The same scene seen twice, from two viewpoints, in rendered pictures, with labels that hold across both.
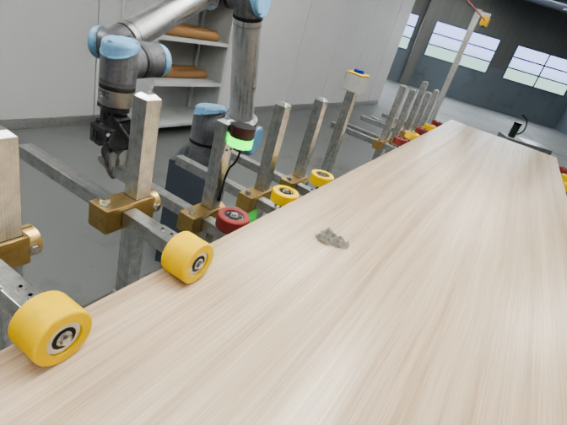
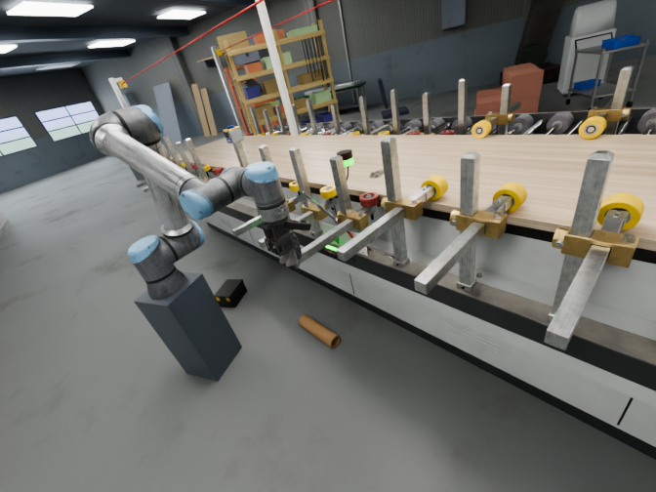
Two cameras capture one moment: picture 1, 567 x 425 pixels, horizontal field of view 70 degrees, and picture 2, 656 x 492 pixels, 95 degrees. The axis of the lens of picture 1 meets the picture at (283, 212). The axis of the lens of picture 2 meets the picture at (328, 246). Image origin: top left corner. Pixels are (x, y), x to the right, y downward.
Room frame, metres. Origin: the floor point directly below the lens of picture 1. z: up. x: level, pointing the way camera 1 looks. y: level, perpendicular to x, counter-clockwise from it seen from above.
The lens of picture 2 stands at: (0.47, 1.22, 1.40)
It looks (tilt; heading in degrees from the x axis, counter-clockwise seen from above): 31 degrees down; 300
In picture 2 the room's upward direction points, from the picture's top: 14 degrees counter-clockwise
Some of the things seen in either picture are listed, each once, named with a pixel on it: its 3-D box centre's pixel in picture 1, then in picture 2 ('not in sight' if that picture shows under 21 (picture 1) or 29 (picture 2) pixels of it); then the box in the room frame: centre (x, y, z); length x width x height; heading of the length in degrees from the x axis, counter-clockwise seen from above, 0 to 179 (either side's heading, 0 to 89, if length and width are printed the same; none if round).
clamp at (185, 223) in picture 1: (203, 216); (351, 219); (0.91, 0.20, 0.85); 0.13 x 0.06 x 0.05; 156
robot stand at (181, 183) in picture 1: (192, 209); (193, 326); (1.89, 0.47, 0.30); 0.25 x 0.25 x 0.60; 1
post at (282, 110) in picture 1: (264, 178); (307, 198); (1.16, 0.09, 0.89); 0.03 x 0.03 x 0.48; 66
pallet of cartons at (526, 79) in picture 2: not in sight; (503, 98); (0.07, -4.51, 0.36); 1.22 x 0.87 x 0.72; 96
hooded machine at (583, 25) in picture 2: not in sight; (586, 50); (-1.19, -5.95, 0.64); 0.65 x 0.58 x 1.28; 90
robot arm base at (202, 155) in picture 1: (203, 148); (164, 279); (1.89, 0.47, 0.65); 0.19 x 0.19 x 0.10
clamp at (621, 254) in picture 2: not in sight; (592, 244); (0.23, 0.50, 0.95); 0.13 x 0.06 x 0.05; 156
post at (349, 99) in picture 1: (334, 145); (250, 181); (1.63, -0.12, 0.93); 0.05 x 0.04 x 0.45; 156
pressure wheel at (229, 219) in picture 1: (229, 233); (370, 207); (0.85, 0.11, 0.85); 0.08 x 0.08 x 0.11
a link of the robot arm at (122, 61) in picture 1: (120, 63); (265, 184); (1.03, 0.51, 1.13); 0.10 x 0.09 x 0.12; 166
